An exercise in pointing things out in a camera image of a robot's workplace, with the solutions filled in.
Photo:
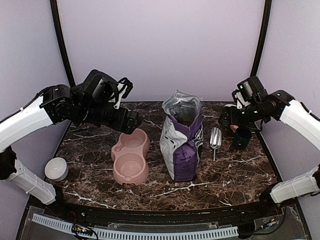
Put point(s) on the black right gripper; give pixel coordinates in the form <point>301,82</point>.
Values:
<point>226,114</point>

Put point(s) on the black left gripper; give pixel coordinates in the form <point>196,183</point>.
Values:
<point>129,126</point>

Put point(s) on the silver metal scoop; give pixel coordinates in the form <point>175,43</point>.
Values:
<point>215,140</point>

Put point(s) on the purple white pet food bag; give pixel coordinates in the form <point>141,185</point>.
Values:
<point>181,141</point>

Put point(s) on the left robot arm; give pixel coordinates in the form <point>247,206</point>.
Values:
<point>52,106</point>

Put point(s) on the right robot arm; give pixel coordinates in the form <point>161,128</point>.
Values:
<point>293,131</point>

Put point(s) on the pink double pet bowl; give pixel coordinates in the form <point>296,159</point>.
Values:
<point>129,158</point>

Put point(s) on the red patterned bowl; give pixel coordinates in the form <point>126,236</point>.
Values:
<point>234,127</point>

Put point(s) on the dark green cup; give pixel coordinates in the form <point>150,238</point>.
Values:
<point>241,138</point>

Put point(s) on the white grey ceramic bowl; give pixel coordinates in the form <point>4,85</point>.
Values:
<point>56,169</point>

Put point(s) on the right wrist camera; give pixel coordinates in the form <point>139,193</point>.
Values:
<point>249,91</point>

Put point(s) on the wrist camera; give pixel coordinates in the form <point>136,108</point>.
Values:
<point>249,91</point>
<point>105,90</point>

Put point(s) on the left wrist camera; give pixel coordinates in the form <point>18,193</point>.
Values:
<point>105,90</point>

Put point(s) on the black front table rail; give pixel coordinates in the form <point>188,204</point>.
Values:
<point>102,216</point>

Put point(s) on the grey slotted cable duct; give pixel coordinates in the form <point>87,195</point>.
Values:
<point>119,231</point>

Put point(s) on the black left frame post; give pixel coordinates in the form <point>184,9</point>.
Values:
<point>61,42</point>

